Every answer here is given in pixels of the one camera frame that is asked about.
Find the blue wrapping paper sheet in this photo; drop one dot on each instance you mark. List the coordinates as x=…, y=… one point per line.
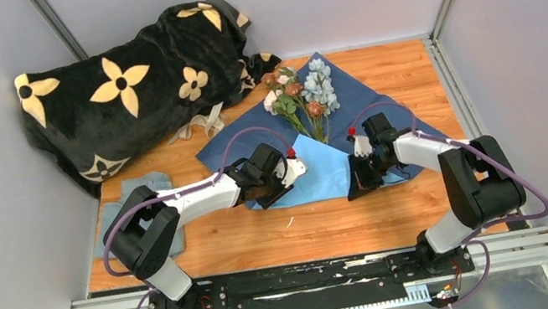
x=328, y=165

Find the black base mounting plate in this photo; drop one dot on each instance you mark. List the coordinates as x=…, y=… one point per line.
x=323, y=284

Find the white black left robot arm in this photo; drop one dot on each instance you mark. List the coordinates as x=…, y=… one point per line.
x=143, y=232

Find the orange fake flower stem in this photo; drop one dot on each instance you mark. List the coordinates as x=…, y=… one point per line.
x=288, y=98

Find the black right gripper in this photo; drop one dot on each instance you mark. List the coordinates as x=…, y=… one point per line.
x=360, y=183

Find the black floral blanket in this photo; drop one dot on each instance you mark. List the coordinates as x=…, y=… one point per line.
x=96, y=116

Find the beige ribbon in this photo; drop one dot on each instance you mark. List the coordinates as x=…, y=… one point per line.
x=212, y=124

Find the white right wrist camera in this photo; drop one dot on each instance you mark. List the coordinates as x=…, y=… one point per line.
x=362, y=146

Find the blue fake flower stem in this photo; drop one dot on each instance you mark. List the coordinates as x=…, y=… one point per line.
x=321, y=100

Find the light blue denim cloth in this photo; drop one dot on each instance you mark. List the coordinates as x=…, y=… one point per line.
x=153, y=180

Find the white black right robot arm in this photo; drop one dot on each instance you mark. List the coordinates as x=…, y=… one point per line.
x=479, y=183

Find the pink white fake flower stem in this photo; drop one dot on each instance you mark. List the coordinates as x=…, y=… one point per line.
x=285, y=99

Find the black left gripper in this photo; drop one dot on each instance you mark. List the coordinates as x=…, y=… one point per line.
x=281, y=191

